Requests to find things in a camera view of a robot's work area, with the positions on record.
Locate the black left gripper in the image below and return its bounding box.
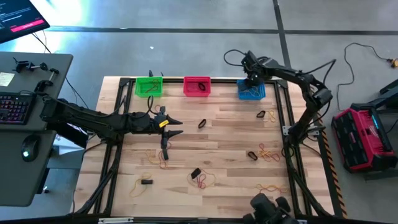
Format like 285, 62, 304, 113
136, 105, 185, 151

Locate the yellow black hazard strip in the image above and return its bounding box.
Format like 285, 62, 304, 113
306, 85, 349, 219

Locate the black desk leg bar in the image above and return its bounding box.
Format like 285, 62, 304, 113
46, 123, 90, 149

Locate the black floor cable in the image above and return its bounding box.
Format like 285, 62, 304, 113
336, 42, 393, 112

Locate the black backlit keyboard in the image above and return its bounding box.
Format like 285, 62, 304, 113
0, 91, 37, 126

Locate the dark right arm cable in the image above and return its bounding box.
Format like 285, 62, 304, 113
223, 49, 248, 68

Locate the thin monitor cable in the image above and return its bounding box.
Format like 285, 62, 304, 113
30, 30, 90, 108

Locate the pale sticky note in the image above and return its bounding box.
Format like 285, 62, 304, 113
0, 72, 16, 87

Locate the monitor with red button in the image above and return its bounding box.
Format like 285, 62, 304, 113
0, 0, 51, 44

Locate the blue plastic basket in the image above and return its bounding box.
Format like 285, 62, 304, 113
236, 78, 267, 101

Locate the white paper sheet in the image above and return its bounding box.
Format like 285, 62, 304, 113
52, 124, 91, 156

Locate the dark grey desk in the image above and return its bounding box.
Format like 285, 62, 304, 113
0, 51, 74, 208

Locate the red black tool case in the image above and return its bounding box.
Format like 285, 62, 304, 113
331, 102, 398, 174

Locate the black aluminium table frame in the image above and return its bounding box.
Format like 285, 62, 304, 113
73, 76, 334, 218

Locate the dark metal stand base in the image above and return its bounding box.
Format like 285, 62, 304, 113
349, 79, 398, 114

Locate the red plastic basket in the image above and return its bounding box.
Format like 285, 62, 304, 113
183, 76, 212, 98

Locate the black computer mouse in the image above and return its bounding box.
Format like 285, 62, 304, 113
20, 134, 40, 163

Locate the green plastic basket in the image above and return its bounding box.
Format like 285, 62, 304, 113
134, 76, 164, 98

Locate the black desk clamp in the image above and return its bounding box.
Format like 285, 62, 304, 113
12, 57, 49, 74
34, 67, 60, 94

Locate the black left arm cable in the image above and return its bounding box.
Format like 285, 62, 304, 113
123, 95, 164, 118

